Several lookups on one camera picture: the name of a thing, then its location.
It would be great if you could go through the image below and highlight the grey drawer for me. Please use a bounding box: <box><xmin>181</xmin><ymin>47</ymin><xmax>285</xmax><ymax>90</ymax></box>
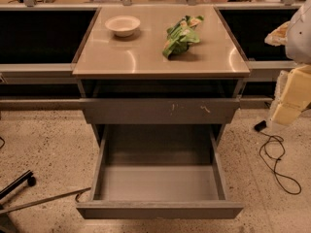
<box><xmin>77</xmin><ymin>124</ymin><xmax>243</xmax><ymax>219</ymax></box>
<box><xmin>80</xmin><ymin>98</ymin><xmax>240</xmax><ymax>124</ymax></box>

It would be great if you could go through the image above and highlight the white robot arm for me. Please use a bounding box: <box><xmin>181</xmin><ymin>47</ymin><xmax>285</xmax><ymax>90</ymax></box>
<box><xmin>264</xmin><ymin>0</ymin><xmax>311</xmax><ymax>126</ymax></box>

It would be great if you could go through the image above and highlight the grey drawer cabinet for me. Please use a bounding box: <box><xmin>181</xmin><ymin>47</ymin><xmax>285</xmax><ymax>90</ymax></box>
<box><xmin>73</xmin><ymin>5</ymin><xmax>250</xmax><ymax>139</ymax></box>

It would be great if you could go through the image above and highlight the grey top drawer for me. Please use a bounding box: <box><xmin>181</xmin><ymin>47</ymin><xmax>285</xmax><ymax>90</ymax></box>
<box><xmin>80</xmin><ymin>98</ymin><xmax>240</xmax><ymax>124</ymax></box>

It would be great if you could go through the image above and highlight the green chip bag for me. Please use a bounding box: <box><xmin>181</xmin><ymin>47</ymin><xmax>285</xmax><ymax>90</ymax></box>
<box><xmin>162</xmin><ymin>16</ymin><xmax>204</xmax><ymax>58</ymax></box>

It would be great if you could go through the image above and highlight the white ceramic bowl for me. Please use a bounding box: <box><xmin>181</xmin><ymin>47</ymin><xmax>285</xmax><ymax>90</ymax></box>
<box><xmin>105</xmin><ymin>16</ymin><xmax>141</xmax><ymax>37</ymax></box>

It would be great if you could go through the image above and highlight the thin metal rod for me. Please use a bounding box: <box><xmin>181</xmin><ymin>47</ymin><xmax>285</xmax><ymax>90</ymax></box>
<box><xmin>0</xmin><ymin>187</ymin><xmax>91</xmax><ymax>215</ymax></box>

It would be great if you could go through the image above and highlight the black wheeled stand leg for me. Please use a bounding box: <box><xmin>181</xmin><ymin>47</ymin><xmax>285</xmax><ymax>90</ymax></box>
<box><xmin>0</xmin><ymin>170</ymin><xmax>36</xmax><ymax>200</ymax></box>

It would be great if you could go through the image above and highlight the black power adapter cable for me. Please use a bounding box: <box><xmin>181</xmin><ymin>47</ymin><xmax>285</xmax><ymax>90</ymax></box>
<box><xmin>254</xmin><ymin>119</ymin><xmax>302</xmax><ymax>196</ymax></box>

